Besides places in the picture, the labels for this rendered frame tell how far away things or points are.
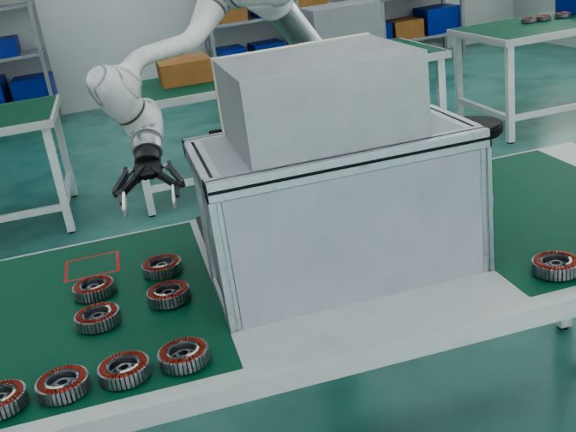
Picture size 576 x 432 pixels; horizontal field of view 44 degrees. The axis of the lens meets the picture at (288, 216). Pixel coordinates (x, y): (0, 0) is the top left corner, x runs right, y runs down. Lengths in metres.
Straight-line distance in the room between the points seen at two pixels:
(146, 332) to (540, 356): 1.65
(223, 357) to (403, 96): 0.71
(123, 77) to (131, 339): 0.75
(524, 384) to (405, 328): 1.19
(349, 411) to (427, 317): 1.03
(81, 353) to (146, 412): 0.31
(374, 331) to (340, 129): 0.46
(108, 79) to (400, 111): 0.84
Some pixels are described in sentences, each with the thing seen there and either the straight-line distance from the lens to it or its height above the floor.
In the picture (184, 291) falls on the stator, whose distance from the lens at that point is 1.86.
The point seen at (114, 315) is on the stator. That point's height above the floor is 0.78.
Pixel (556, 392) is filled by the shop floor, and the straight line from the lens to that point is 2.75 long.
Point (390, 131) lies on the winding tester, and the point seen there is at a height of 1.15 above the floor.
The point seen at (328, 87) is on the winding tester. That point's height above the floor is 1.27.
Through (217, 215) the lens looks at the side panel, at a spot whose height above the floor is 1.04.
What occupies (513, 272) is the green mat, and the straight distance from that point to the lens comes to 1.87.
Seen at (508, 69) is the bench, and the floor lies 0.54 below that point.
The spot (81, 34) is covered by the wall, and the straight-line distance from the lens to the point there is 8.65.
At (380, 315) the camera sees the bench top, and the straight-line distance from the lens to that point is 1.69.
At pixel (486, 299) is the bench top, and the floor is 0.75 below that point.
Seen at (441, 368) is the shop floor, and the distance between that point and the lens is 2.85.
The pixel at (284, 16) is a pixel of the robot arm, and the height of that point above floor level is 1.35.
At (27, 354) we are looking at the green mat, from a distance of 1.84.
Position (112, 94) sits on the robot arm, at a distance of 2.08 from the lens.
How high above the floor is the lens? 1.59
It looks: 21 degrees down
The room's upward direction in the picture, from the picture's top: 8 degrees counter-clockwise
